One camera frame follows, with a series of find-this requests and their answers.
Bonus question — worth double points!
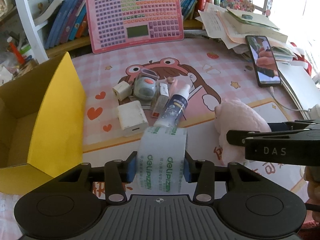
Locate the pink keyboard learning toy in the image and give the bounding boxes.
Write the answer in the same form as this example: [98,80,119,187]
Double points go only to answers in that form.
[86,0,184,54]

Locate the pink plush toy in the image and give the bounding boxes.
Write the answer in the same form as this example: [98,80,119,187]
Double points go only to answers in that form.
[214,99,271,165]

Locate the clear packing tape roll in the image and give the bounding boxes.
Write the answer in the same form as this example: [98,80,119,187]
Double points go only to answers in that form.
[136,127,187,194]

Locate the yellow cardboard box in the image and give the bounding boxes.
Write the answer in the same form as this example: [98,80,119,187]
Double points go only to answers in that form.
[1,53,86,195]

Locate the small white charger cube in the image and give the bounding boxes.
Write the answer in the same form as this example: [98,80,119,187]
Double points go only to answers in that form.
[112,81,132,101]

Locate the white blue spray bottle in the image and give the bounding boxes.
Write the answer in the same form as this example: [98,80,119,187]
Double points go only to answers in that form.
[153,84,191,127]

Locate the large white charger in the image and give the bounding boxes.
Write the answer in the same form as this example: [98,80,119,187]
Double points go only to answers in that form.
[117,100,149,137]

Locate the row of blue books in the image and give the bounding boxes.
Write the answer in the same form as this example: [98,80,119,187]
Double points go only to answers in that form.
[44,0,86,50]

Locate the red pen in cup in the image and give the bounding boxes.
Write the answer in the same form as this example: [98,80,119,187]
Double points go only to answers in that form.
[7,36,25,65]

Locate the pink checked tablecloth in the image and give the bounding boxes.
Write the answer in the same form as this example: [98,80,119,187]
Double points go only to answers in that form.
[0,36,316,240]

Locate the grey timer gadget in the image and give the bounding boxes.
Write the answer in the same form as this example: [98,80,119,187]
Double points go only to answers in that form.
[133,69,159,101]

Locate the white bookshelf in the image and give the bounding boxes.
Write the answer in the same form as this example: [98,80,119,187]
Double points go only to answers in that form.
[12,0,273,63]

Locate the small red white box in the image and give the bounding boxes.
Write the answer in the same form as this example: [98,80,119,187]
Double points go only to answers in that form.
[151,95,169,118]

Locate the white charging cable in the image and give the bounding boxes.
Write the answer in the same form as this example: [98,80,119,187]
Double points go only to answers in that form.
[268,86,313,113]

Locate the black smartphone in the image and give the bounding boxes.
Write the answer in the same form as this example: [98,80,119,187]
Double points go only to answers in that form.
[245,35,281,88]

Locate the stack of papers and books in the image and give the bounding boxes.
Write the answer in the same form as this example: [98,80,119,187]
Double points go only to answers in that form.
[197,3,319,119]

